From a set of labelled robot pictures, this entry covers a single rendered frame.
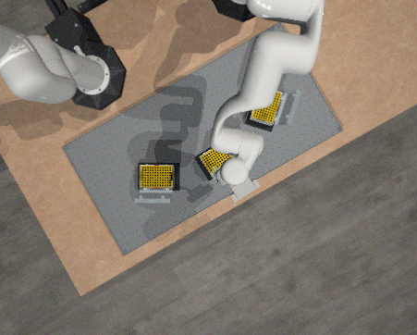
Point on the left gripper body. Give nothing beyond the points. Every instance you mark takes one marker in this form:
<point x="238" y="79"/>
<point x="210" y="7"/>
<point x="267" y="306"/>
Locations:
<point x="217" y="175"/>

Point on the yellow perforated plate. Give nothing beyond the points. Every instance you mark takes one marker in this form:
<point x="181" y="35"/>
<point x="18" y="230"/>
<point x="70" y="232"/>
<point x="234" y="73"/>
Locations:
<point x="214" y="158"/>
<point x="151" y="176"/>
<point x="267" y="114"/>

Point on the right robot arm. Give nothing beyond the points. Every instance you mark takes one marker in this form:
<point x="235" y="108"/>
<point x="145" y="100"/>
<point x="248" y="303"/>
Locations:
<point x="25" y="65"/>

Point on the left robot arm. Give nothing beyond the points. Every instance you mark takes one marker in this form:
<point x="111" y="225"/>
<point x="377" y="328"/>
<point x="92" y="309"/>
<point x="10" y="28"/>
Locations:
<point x="273" y="53"/>

